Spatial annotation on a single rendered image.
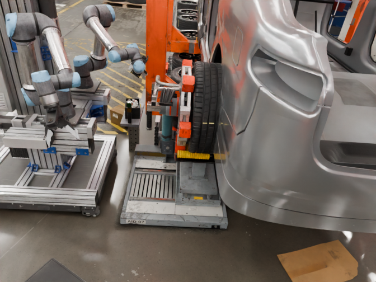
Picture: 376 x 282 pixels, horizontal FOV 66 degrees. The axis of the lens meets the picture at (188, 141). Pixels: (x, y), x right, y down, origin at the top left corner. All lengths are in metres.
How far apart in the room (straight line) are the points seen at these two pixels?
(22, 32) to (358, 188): 1.73
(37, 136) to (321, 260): 2.16
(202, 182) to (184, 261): 0.63
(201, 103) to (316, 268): 1.44
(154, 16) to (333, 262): 2.25
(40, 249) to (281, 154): 1.80
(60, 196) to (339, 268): 2.09
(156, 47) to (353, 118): 1.53
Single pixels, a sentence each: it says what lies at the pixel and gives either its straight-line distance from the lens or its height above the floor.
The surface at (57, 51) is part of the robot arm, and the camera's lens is 1.71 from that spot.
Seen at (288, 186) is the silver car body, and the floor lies 1.07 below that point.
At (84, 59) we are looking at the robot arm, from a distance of 2.42.
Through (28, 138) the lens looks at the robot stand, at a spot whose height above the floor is 0.73.
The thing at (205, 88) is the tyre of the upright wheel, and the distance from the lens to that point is 1.85.
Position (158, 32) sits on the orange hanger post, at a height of 1.25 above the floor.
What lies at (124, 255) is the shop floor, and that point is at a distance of 2.22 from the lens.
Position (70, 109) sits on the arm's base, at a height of 0.87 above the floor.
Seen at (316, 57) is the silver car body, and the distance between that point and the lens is 1.03.
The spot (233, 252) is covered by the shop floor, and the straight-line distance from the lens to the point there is 2.30.
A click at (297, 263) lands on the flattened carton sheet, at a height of 0.01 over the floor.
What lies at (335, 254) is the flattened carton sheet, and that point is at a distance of 2.58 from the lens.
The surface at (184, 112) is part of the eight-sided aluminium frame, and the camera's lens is 1.85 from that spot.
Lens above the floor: 1.83
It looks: 34 degrees down
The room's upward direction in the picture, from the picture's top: 6 degrees clockwise
